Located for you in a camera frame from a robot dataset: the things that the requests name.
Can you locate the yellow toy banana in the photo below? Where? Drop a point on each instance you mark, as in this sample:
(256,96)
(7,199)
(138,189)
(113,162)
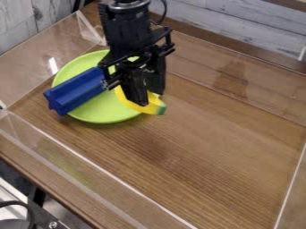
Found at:
(156,107)

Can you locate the blue plastic block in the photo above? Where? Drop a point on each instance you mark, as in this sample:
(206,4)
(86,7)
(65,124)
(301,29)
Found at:
(71,93)

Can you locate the black metal mount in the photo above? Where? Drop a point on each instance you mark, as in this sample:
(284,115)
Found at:
(45,219)

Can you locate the clear acrylic corner bracket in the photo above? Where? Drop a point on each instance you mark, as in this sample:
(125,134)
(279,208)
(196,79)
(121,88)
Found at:
(90,32)

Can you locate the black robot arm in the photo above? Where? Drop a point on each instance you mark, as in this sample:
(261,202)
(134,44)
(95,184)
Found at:
(138,48)

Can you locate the clear acrylic front wall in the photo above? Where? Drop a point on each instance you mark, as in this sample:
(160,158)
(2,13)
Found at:
(85,187)

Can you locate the green plastic plate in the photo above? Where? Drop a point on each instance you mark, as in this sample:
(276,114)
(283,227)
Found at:
(105,108)

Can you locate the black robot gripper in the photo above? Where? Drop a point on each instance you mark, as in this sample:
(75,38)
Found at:
(138,49)

